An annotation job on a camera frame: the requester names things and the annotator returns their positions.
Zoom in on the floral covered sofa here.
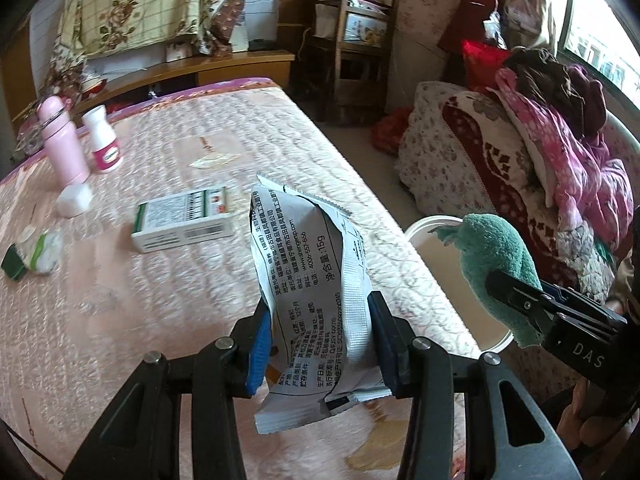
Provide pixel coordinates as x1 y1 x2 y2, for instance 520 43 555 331
396 81 630 301

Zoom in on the green white medicine box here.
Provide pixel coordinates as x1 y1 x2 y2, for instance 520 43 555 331
131 185 233 254

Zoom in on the right hand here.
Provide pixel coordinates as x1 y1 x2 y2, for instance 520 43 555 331
556 378 639 479

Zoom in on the white bottle pink label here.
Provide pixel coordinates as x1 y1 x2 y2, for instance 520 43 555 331
82 105 122 172

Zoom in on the dark green packet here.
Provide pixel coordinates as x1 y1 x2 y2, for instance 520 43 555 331
1 244 28 282

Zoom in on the green fuzzy sock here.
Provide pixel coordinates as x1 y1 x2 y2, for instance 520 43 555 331
435 214 542 348

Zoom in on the white paper label scrap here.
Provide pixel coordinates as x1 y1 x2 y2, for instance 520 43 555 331
190 152 240 170

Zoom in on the white bottle cap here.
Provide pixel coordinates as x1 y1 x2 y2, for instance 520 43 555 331
55 183 93 218

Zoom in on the dark brown clothing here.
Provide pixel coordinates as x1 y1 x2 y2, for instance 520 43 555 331
502 47 608 141

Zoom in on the beige curtain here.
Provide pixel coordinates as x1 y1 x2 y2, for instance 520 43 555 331
499 0 567 55

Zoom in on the cream plastic trash bucket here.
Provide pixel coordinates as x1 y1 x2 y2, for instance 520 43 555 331
405 216 513 353

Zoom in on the red cushion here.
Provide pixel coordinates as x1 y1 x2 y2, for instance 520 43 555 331
461 39 511 92

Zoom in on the floral yellow blanket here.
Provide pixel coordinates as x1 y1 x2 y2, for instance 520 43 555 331
49 0 245 77

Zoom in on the white printed snack wrapper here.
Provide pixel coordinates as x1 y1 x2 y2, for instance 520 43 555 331
250 177 390 434

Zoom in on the pink floral quilt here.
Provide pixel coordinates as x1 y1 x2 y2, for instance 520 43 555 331
496 68 634 250

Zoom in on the wooden chair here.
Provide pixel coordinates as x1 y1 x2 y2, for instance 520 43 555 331
299 0 401 124

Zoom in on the pink thermos bottle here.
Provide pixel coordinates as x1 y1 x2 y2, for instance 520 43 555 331
37 96 90 188

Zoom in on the green white pouch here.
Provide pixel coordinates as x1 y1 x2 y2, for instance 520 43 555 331
16 226 63 275

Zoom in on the window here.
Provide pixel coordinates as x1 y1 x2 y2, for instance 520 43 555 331
559 0 639 110

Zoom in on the pink quilted table cover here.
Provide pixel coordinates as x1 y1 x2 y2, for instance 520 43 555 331
1 79 480 479

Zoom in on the wooden low cabinet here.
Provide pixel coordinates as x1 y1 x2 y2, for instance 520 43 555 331
8 49 296 122

